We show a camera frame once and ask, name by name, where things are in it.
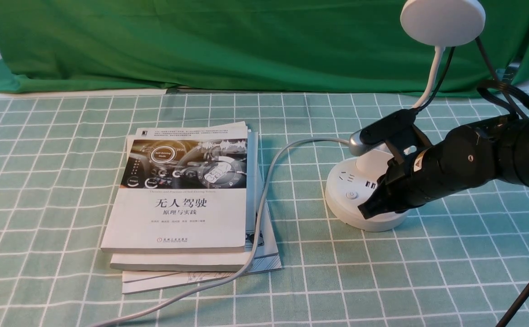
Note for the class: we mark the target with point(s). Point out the white self-driving book top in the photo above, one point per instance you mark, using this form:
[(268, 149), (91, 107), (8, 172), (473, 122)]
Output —
[(178, 213)]

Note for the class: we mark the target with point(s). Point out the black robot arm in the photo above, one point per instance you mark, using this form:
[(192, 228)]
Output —
[(512, 152)]

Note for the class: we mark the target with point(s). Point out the white middle book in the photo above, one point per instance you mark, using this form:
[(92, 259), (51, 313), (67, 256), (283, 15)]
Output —
[(246, 181)]

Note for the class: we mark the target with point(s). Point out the green checked tablecloth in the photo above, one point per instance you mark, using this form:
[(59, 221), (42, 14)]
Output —
[(457, 262)]

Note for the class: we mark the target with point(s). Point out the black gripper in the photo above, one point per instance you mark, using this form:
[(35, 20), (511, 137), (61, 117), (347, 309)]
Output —
[(421, 172)]

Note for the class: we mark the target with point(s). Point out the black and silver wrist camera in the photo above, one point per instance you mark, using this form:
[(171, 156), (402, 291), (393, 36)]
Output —
[(397, 131)]

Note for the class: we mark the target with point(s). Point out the metal binder clip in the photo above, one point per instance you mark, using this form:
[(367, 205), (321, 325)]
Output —
[(508, 74)]

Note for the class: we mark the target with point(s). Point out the white bottom book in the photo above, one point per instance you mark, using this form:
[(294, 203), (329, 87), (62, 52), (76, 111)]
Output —
[(266, 259)]

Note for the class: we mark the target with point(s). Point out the green backdrop cloth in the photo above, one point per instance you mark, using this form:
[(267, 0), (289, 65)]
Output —
[(274, 45)]

